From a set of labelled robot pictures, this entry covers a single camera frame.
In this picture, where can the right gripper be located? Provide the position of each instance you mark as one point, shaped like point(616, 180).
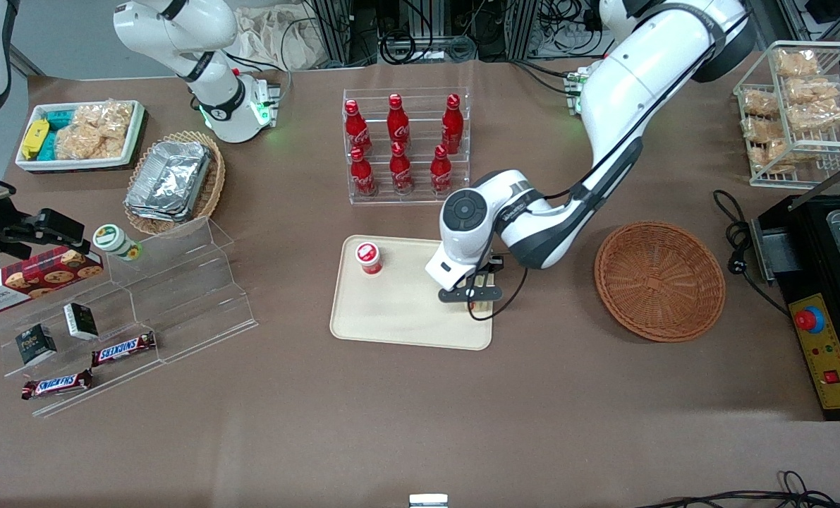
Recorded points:
point(26, 230)

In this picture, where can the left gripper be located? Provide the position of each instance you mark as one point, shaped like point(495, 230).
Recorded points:
point(494, 264)

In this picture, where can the triangular sandwich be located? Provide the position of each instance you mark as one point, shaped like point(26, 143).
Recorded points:
point(487, 305)

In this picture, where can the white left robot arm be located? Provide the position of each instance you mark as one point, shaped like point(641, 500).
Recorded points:
point(624, 77)

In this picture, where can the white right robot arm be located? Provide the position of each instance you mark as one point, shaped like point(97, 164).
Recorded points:
point(215, 92)

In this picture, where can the beige plastic tray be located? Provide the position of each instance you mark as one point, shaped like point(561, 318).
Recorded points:
point(398, 310)

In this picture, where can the round brown wicker basket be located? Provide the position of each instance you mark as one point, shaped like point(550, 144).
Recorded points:
point(659, 282)

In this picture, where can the oval light wicker basket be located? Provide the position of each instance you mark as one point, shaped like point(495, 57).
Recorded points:
point(211, 187)

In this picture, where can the teal snack pack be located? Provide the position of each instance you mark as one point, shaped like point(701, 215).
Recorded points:
point(60, 117)
point(48, 147)

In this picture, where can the red cookie box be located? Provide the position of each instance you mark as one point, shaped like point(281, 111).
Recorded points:
point(32, 279)

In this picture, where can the white rectangular snack bin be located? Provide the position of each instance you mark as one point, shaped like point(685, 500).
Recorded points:
point(74, 164)

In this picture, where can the yellow snack pack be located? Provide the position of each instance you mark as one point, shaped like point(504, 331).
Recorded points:
point(35, 137)

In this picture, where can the clear bag of rice crackers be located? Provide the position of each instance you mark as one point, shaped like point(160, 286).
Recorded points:
point(106, 116)
point(81, 143)

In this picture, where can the green lidded white cup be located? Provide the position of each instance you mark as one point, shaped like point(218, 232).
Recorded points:
point(113, 238)

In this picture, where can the red cola bottle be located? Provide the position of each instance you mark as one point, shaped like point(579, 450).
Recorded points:
point(400, 171)
point(398, 123)
point(441, 171)
point(452, 125)
point(355, 128)
point(362, 175)

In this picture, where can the red lidded small cup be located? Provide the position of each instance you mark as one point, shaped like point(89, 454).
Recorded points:
point(368, 257)

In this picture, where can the small black white box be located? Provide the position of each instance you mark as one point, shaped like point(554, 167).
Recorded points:
point(81, 321)

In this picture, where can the clear acrylic bottle rack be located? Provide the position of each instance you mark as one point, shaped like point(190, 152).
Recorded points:
point(420, 152)

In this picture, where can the stack of foil containers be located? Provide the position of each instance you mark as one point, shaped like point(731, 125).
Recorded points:
point(169, 180)

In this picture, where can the brown snickers bar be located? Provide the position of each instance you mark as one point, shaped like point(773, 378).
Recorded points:
point(56, 384)
point(123, 348)

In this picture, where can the clear acrylic stepped shelf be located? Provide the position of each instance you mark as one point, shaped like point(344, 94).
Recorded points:
point(180, 296)

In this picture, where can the bagged pastry snack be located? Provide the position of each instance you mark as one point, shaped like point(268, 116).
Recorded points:
point(758, 130)
point(774, 154)
point(797, 63)
point(818, 116)
point(814, 90)
point(759, 104)

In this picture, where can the beige cloth bag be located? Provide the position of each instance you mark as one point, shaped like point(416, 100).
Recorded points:
point(278, 39)

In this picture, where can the black appliance housing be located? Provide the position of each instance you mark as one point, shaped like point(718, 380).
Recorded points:
point(807, 247)

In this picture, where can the red emergency stop button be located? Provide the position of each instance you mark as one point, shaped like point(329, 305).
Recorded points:
point(809, 319)

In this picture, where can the yellow control panel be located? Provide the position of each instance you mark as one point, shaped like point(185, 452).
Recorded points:
point(832, 360)

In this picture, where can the aluminium frame post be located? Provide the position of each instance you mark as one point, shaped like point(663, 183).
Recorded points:
point(335, 32)
point(522, 28)

